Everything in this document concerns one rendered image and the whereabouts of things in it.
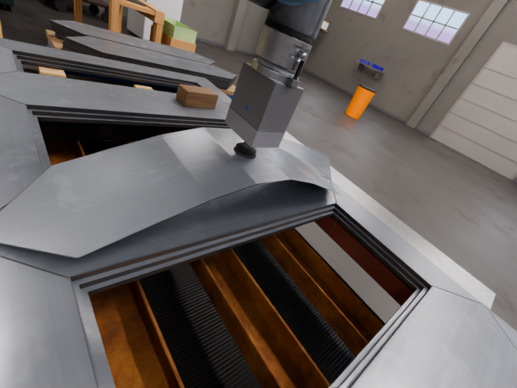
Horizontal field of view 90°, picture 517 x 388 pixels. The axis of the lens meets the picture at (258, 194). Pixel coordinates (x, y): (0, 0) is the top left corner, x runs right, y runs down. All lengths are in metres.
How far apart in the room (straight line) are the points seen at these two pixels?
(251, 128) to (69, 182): 0.27
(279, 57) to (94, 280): 0.37
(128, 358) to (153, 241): 0.18
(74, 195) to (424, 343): 0.55
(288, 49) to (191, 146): 0.21
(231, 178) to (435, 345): 0.41
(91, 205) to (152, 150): 0.13
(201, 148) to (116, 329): 0.32
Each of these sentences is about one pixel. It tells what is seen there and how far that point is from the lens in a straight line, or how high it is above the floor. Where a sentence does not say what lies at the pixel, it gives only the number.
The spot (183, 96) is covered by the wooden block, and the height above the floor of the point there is 0.87.
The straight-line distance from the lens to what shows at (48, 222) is 0.40.
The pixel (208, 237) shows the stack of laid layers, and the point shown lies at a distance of 0.43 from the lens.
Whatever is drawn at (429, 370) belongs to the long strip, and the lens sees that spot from 0.50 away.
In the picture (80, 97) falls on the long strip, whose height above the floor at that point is 0.84.
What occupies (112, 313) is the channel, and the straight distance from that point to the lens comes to 0.53.
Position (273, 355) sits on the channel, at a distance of 0.55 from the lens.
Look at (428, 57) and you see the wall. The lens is 10.88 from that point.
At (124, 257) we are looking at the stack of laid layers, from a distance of 0.39.
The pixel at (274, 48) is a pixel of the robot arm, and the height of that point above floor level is 1.12.
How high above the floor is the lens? 1.15
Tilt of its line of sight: 32 degrees down
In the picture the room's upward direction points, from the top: 24 degrees clockwise
